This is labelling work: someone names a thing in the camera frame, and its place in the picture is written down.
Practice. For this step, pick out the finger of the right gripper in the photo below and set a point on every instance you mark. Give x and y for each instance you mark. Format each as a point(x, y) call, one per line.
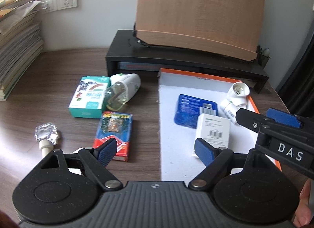
point(283, 118)
point(250, 120)

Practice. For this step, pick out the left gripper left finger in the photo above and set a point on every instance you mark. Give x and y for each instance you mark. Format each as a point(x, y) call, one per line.
point(65, 187)

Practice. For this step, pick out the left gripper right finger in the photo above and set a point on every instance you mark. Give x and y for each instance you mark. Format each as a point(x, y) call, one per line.
point(243, 189)

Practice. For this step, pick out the foil white plug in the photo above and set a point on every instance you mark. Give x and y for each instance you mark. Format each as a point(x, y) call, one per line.
point(46, 135)

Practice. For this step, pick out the red blue playing card box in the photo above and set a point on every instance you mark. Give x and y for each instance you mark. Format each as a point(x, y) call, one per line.
point(115, 125)

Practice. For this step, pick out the white mosquito repellent plug bottle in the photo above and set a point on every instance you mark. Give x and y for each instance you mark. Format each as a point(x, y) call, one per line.
point(123, 88)

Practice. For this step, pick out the person's right hand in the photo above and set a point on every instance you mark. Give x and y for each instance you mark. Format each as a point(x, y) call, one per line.
point(303, 213)

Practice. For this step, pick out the white plug adapter socket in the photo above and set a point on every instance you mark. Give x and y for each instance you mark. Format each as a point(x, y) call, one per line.
point(236, 99)

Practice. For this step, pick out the black curtain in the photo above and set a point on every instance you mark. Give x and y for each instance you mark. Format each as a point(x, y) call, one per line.
point(297, 91)

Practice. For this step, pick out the white barcode box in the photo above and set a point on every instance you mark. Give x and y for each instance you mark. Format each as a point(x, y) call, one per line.
point(214, 130)

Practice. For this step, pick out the black mesh pen holder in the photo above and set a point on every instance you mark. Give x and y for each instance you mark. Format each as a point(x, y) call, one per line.
point(263, 55)

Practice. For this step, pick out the blue flat package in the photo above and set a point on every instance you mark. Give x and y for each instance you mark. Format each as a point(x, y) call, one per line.
point(189, 108)

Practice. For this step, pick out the teal mask box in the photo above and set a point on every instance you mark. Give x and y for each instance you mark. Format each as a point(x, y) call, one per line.
point(88, 99)

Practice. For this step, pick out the wooden book stand board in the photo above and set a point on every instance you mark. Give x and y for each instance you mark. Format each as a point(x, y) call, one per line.
point(228, 27)

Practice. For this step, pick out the black monitor riser shelf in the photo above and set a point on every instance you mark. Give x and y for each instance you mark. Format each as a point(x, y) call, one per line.
point(127, 52)

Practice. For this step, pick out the stack of books and papers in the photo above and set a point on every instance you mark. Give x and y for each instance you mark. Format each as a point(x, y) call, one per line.
point(21, 41)

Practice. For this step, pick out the white wall socket left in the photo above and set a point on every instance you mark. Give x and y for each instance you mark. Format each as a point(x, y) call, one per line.
point(48, 5)

